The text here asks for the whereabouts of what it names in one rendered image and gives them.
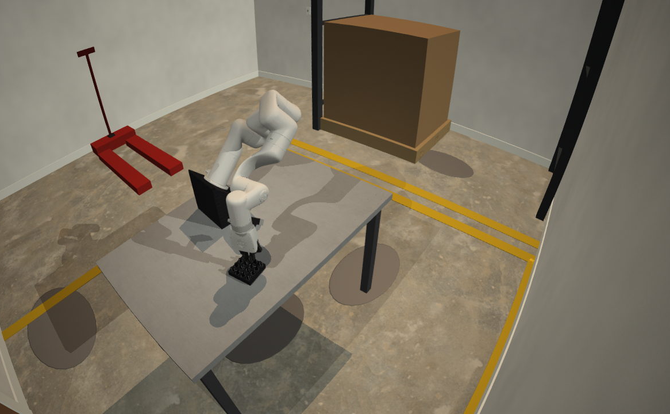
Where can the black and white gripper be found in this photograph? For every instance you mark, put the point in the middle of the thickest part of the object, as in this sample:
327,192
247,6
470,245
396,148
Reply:
246,242

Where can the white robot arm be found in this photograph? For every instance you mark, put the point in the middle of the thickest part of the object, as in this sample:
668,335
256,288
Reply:
276,121

